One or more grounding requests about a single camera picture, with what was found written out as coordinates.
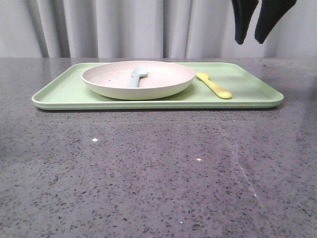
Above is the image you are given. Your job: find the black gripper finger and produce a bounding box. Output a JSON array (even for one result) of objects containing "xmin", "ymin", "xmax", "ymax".
[
  {"xmin": 255, "ymin": 0, "xmax": 297, "ymax": 44},
  {"xmin": 231, "ymin": 0, "xmax": 259, "ymax": 45}
]

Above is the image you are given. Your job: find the yellow plastic fork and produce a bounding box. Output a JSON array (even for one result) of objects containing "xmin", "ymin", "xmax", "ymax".
[{"xmin": 196, "ymin": 72, "xmax": 232, "ymax": 99}]

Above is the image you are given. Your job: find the beige round plate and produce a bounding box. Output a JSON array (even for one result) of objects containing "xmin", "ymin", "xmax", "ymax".
[{"xmin": 82, "ymin": 60, "xmax": 195, "ymax": 101}]

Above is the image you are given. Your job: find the light green plastic tray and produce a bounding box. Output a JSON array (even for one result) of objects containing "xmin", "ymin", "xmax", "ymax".
[{"xmin": 32, "ymin": 62, "xmax": 284, "ymax": 110}]

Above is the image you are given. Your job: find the light blue plastic spoon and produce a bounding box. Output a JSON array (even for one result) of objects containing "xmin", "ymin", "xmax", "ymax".
[{"xmin": 127, "ymin": 67, "xmax": 148, "ymax": 88}]

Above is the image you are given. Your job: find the white pleated curtain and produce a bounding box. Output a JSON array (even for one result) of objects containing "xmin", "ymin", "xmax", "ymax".
[{"xmin": 0, "ymin": 0, "xmax": 317, "ymax": 59}]

